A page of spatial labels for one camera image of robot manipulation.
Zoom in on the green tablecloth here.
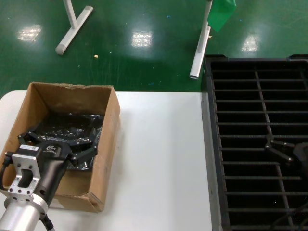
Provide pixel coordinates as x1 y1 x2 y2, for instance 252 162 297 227
207 0 238 33

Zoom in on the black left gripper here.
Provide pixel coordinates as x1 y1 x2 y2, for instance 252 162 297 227
17 131 100 208

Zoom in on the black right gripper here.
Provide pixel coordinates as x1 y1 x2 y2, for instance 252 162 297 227
264 134 308 169

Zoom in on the white table leg with foot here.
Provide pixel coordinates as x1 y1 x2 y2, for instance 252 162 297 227
55 0 94 56
189 0 214 79

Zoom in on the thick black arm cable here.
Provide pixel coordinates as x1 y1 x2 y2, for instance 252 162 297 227
39 213 56 231

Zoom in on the black slotted plastic container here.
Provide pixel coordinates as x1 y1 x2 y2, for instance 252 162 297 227
204 54 308 231

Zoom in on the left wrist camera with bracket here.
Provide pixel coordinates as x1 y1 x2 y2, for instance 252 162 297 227
8 143 42 196

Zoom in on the open brown cardboard box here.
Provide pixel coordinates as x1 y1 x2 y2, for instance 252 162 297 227
0 81 121 214

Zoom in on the silver antistatic bag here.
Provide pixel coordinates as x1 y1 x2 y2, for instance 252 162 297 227
36 112 105 172

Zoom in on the thin black loop cable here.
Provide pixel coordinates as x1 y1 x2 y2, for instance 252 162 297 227
0 150 15 191

